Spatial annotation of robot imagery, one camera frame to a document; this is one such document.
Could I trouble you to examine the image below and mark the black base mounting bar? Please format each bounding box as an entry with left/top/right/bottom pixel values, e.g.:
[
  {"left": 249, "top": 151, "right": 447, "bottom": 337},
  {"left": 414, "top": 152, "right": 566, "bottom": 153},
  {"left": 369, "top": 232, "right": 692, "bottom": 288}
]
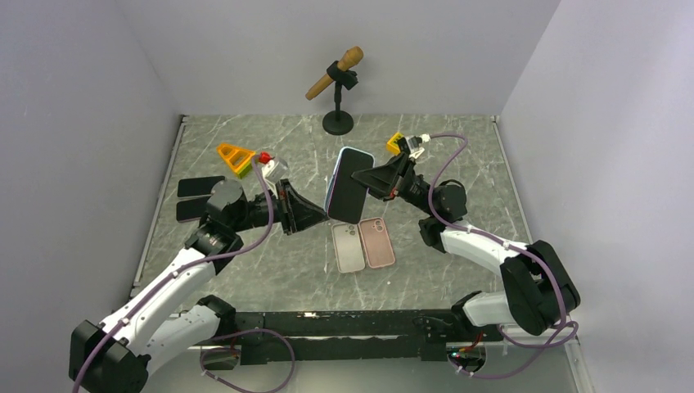
[{"left": 216, "top": 308, "right": 489, "bottom": 365}]

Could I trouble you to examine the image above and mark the black microphone stand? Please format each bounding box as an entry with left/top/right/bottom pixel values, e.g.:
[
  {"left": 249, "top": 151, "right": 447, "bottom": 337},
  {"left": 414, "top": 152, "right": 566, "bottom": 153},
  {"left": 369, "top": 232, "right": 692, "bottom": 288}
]
[{"left": 322, "top": 83, "right": 354, "bottom": 136}]

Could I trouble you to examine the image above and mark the yellow toy brick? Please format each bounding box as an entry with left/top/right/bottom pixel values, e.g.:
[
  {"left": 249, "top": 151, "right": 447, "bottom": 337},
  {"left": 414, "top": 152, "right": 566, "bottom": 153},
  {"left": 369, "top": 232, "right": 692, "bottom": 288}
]
[{"left": 385, "top": 132, "right": 408, "bottom": 156}]

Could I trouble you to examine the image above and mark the beige phone case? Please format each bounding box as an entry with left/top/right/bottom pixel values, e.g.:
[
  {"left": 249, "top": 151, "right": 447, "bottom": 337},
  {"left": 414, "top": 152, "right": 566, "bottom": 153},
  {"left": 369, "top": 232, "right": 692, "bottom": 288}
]
[{"left": 331, "top": 224, "right": 366, "bottom": 273}]

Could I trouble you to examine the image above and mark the phone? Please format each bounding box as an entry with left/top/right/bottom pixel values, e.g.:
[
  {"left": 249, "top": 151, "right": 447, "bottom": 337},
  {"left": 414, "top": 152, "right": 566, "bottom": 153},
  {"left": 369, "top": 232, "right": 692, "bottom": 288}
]
[
  {"left": 358, "top": 217, "right": 396, "bottom": 269},
  {"left": 324, "top": 147, "right": 375, "bottom": 224}
]

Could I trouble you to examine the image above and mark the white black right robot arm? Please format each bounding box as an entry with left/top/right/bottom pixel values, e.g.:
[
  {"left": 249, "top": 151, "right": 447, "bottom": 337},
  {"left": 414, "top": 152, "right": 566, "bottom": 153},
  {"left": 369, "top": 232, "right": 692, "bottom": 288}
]
[{"left": 350, "top": 153, "right": 580, "bottom": 341}]

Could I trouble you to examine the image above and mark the orange green toy block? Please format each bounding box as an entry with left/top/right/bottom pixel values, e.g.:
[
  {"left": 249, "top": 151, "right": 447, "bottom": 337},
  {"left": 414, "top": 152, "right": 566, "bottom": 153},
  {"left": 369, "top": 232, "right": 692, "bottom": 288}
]
[{"left": 216, "top": 143, "right": 256, "bottom": 179}]

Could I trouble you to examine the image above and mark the wooden microphone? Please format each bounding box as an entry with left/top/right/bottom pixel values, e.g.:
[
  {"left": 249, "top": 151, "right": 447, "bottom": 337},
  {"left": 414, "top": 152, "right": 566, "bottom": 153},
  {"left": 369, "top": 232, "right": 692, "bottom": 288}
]
[{"left": 304, "top": 46, "right": 364, "bottom": 101}]

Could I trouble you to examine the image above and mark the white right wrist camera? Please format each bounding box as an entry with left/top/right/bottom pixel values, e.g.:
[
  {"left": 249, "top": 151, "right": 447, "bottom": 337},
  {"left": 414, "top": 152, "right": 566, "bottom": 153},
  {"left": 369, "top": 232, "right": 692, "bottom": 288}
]
[{"left": 404, "top": 133, "right": 431, "bottom": 160}]

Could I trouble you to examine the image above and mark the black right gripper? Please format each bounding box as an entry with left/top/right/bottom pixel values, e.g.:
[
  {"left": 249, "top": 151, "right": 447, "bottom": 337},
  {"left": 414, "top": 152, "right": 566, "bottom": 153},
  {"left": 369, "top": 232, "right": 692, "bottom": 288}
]
[{"left": 349, "top": 152, "right": 436, "bottom": 218}]

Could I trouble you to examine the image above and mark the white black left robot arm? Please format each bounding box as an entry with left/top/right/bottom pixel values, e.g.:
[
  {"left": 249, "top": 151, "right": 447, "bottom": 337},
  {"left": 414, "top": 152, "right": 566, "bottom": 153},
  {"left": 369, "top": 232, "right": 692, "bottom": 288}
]
[{"left": 69, "top": 179, "right": 327, "bottom": 392}]

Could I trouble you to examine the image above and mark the black smartphone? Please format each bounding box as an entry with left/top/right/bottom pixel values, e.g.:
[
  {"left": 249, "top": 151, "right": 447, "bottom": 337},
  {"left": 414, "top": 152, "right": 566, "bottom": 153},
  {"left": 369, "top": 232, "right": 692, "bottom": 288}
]
[
  {"left": 175, "top": 196, "right": 209, "bottom": 223},
  {"left": 177, "top": 175, "right": 226, "bottom": 199}
]

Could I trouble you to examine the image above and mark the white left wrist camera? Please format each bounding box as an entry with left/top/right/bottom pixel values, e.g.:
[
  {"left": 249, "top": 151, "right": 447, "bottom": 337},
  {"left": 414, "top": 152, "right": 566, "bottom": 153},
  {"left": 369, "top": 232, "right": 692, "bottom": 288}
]
[{"left": 258, "top": 152, "right": 289, "bottom": 186}]

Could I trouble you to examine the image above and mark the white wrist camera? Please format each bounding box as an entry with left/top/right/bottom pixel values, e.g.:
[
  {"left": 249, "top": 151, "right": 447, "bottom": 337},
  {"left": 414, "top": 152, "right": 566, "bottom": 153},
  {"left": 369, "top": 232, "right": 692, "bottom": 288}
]
[
  {"left": 404, "top": 133, "right": 431, "bottom": 160},
  {"left": 258, "top": 152, "right": 289, "bottom": 186}
]

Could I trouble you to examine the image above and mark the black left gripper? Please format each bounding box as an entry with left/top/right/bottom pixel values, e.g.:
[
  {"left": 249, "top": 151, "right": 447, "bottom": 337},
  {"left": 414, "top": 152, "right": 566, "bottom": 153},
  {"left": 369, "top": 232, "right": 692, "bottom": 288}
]
[{"left": 232, "top": 178, "right": 330, "bottom": 233}]

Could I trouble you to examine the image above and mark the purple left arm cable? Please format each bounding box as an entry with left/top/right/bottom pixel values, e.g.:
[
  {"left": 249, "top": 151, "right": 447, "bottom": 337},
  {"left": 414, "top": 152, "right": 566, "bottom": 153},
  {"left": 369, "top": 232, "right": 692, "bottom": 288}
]
[{"left": 71, "top": 152, "right": 296, "bottom": 393}]

